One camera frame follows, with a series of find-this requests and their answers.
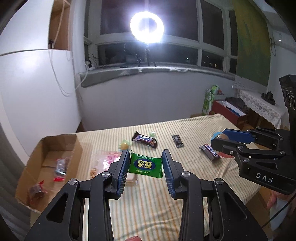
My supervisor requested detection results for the packaged cranberry toast bread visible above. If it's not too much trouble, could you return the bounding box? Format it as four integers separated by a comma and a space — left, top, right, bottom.
90, 150, 121, 178

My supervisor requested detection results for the ring light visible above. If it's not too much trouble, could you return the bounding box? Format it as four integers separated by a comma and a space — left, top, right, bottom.
129, 11, 165, 45

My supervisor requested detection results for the black object on table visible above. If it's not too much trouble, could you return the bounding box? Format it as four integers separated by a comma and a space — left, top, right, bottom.
261, 91, 275, 105

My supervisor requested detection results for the green patterned bag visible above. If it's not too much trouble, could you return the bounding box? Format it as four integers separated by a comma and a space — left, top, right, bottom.
202, 85, 219, 115

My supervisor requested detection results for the Snickers bar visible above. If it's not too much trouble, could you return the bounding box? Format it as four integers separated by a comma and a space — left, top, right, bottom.
132, 132, 158, 149
199, 144, 220, 161

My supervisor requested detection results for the yellow jelly cup green lid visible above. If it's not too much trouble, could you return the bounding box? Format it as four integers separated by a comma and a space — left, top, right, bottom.
118, 140, 131, 151

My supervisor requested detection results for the red storage box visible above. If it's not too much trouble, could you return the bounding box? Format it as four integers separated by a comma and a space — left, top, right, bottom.
211, 100, 247, 130

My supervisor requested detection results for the lace covered side table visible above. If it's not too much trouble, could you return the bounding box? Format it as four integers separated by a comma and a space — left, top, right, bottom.
237, 89, 285, 128

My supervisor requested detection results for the person's right hand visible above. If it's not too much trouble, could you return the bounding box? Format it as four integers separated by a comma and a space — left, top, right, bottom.
266, 190, 292, 209

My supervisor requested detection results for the black small snack sachet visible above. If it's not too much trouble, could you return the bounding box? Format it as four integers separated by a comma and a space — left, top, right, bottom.
172, 135, 184, 148

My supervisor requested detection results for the white cable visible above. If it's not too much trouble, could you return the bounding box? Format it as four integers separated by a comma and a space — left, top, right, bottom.
47, 0, 93, 96

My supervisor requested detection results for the cardboard box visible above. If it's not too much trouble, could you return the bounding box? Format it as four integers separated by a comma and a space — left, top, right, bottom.
15, 134, 82, 212

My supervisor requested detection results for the clear bag chocolate cake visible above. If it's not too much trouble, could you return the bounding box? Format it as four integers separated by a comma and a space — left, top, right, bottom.
53, 157, 70, 182

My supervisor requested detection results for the white power strip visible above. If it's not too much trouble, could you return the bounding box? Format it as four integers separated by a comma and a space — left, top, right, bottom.
85, 60, 95, 71

